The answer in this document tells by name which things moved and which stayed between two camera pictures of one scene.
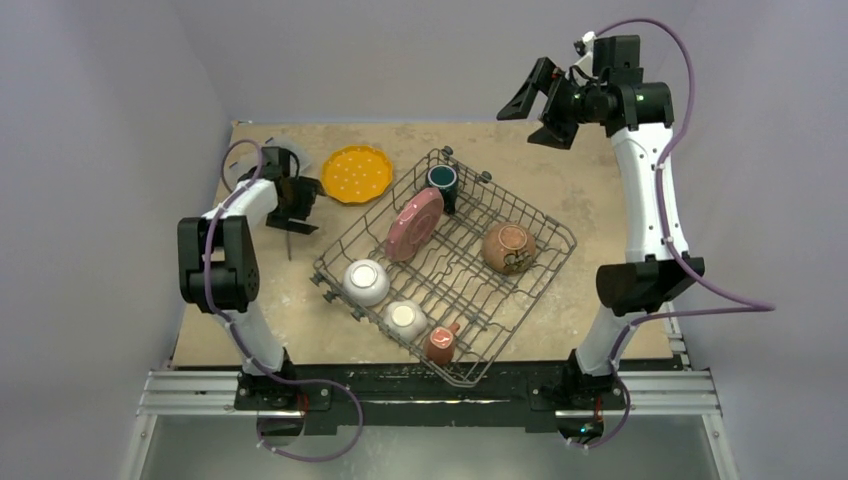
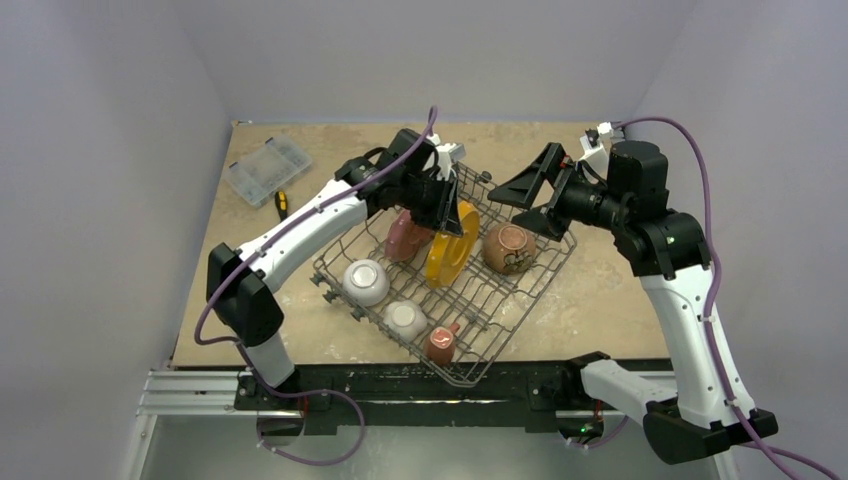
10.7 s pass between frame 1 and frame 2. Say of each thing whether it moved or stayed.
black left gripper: moved
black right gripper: moved
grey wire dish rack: stayed
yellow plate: moved
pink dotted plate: stayed
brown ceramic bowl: stayed
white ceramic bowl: stayed
